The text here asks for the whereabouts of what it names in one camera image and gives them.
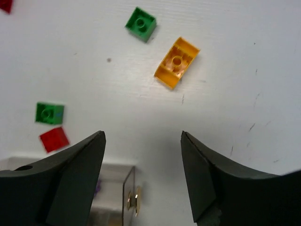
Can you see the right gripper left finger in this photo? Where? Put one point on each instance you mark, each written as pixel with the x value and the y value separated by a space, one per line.
pixel 55 191

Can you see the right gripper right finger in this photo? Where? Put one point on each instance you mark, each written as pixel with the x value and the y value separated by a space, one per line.
pixel 223 192

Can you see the purple sloped lego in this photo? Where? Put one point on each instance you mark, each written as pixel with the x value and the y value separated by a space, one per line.
pixel 98 188

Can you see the small red square lego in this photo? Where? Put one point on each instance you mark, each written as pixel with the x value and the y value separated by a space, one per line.
pixel 54 139

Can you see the yellow curved lego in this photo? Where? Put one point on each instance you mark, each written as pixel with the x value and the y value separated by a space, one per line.
pixel 176 62

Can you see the red lego brick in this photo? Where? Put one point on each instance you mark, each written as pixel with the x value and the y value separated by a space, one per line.
pixel 6 5

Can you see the long smoky clear container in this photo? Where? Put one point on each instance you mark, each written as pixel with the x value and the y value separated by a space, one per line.
pixel 115 204

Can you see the green square lego near bin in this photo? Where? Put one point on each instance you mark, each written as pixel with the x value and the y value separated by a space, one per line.
pixel 48 113

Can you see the green square lego far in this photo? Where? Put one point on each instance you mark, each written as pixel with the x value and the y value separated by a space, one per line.
pixel 141 24

